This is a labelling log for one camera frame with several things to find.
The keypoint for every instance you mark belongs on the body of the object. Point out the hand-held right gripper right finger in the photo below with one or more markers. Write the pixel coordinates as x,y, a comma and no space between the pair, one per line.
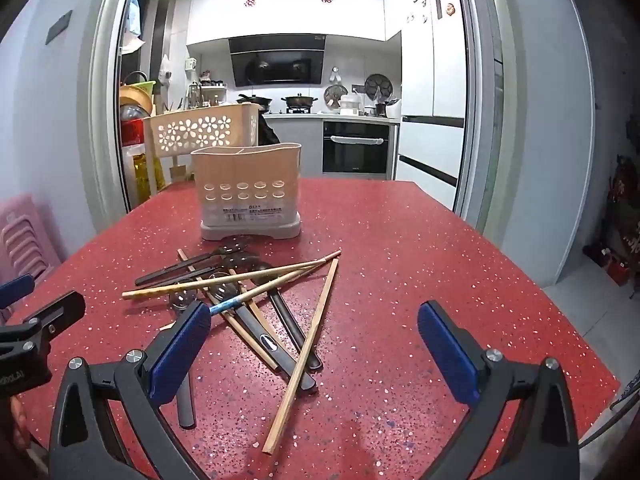
447,355

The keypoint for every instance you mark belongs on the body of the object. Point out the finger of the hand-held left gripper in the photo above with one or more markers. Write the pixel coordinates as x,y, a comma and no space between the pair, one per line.
15,289
55,312

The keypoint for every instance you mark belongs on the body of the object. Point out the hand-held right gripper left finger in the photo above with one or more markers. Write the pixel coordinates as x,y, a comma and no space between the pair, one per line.
180,347

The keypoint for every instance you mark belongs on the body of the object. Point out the blue-banded wooden chopstick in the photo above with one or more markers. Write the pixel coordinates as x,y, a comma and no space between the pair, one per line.
232,300

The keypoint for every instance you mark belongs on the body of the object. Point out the beige plastic utensil holder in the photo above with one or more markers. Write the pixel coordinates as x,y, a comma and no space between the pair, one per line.
240,170

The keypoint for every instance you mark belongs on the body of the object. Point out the person's left hand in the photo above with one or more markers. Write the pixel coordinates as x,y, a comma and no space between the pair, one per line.
17,425

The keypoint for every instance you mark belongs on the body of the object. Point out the pink plastic stool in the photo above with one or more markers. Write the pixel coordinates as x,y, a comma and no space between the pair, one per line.
25,245

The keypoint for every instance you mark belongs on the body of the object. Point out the yellow oil bottle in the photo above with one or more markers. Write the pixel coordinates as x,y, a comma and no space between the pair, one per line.
145,175

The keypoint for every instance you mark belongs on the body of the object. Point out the beige flower-cutout plastic stool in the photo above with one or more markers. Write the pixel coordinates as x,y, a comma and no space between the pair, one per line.
200,130

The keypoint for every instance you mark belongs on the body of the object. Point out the black built-in oven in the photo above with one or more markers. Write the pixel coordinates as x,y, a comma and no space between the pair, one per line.
355,152

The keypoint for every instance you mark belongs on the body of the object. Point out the green plastic basin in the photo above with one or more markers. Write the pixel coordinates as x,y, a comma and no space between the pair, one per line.
137,82

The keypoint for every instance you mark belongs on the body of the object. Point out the black wok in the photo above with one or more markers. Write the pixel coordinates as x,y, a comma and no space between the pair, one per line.
255,100

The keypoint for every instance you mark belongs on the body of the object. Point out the white steamer pot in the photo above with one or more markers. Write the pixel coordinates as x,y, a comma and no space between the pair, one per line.
350,104

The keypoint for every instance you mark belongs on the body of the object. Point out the white refrigerator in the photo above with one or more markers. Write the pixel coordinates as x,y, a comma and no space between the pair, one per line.
430,85

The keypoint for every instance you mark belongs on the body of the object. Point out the cooking pot with lid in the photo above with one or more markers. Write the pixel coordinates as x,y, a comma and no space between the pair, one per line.
299,101

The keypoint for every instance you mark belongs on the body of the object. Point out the round steamer rack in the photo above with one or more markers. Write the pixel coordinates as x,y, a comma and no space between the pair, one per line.
334,96
379,86

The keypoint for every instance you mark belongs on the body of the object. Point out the black range hood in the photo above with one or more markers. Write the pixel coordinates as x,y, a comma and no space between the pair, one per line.
277,62

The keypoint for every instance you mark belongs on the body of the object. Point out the black wall switch panel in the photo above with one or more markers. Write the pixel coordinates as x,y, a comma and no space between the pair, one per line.
56,30

